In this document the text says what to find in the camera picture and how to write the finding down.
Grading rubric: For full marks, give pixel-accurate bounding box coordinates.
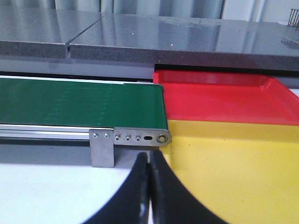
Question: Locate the dark wire rack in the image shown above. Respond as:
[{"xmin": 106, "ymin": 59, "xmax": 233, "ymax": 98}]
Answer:
[{"xmin": 281, "ymin": 8, "xmax": 299, "ymax": 45}]

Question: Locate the white curtain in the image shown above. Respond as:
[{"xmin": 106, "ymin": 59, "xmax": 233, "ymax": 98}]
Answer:
[{"xmin": 0, "ymin": 0, "xmax": 299, "ymax": 22}]

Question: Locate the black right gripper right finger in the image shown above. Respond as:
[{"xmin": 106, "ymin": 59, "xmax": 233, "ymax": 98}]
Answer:
[{"xmin": 149, "ymin": 150, "xmax": 226, "ymax": 224}]

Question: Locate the aluminium conveyor frame rail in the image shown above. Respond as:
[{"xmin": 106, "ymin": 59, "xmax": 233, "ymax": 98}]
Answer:
[{"xmin": 0, "ymin": 124, "xmax": 92, "ymax": 140}]

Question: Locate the red plastic tray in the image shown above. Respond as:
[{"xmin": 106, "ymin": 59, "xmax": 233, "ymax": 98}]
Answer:
[{"xmin": 153, "ymin": 70, "xmax": 299, "ymax": 126}]

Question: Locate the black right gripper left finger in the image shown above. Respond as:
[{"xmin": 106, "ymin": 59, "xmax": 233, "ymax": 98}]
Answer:
[{"xmin": 85, "ymin": 153, "xmax": 150, "ymax": 224}]

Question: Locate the green conveyor belt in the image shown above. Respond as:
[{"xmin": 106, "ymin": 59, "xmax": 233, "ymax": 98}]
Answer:
[{"xmin": 0, "ymin": 78, "xmax": 168, "ymax": 129}]

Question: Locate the steel conveyor support bracket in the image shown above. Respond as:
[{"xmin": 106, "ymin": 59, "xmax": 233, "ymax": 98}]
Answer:
[{"xmin": 89, "ymin": 128, "xmax": 114, "ymax": 168}]

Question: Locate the yellow plastic tray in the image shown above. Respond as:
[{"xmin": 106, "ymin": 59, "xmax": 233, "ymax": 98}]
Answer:
[{"xmin": 162, "ymin": 120, "xmax": 299, "ymax": 224}]

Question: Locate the steel conveyor end plate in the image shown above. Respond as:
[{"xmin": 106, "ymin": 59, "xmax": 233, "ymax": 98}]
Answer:
[{"xmin": 113, "ymin": 127, "xmax": 172, "ymax": 147}]

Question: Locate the grey stone shelf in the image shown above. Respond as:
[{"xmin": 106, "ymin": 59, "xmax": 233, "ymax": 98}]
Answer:
[{"xmin": 0, "ymin": 6, "xmax": 299, "ymax": 71}]

